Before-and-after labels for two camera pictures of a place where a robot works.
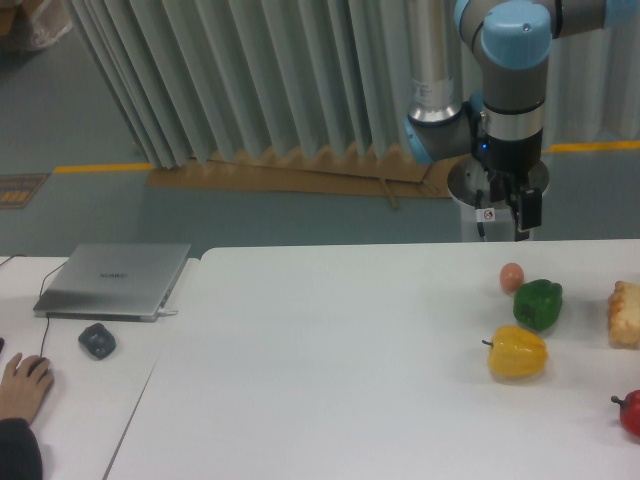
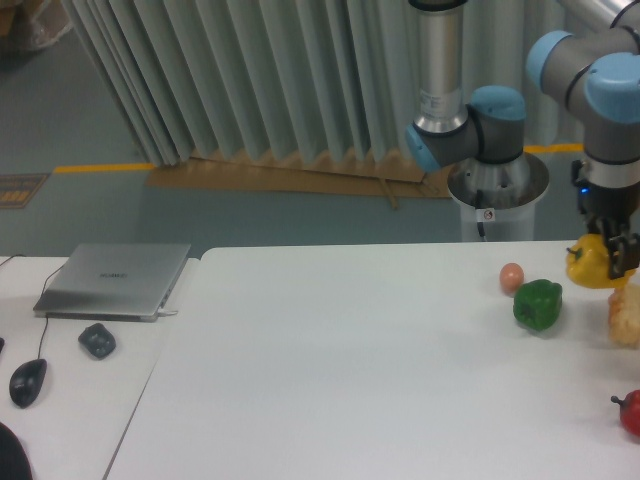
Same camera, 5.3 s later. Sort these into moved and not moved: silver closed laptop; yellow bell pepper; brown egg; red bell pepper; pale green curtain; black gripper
Moved: yellow bell pepper; black gripper
Not moved: silver closed laptop; red bell pepper; pale green curtain; brown egg
